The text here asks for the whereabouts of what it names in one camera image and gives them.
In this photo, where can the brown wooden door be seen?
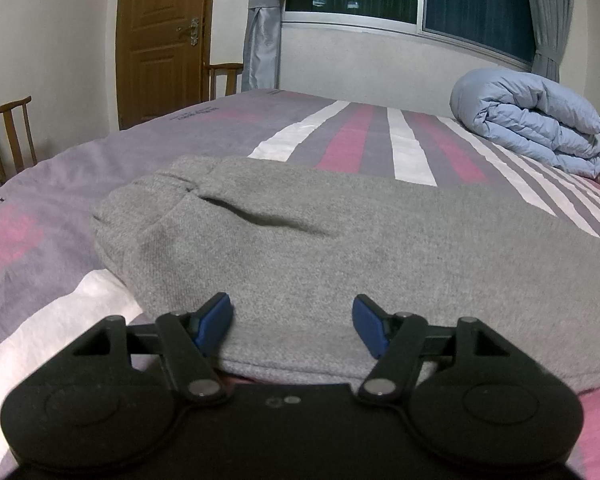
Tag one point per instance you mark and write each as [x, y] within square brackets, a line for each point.
[155, 45]

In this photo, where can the wooden chair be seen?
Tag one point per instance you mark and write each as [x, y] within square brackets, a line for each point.
[10, 130]
[225, 77]

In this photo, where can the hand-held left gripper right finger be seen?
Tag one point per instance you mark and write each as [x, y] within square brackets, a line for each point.
[370, 325]

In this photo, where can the grey pants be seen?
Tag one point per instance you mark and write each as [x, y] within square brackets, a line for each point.
[300, 250]

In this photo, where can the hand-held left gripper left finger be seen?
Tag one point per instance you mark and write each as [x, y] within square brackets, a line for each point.
[215, 321]

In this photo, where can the folded light blue duvet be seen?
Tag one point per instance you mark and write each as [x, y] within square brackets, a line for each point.
[525, 115]

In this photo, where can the striped pink grey bed cover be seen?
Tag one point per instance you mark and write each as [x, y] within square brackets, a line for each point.
[55, 180]

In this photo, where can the grey curtain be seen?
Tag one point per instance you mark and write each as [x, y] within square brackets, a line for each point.
[262, 35]
[550, 15]

